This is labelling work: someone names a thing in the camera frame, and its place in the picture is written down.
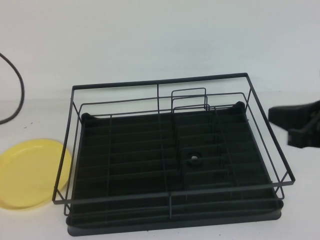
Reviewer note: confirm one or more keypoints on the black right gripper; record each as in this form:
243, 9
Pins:
316, 125

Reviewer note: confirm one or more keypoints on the yellow round plate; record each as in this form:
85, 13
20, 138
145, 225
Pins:
30, 172

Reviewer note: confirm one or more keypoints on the black plastic drip tray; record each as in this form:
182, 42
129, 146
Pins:
137, 155

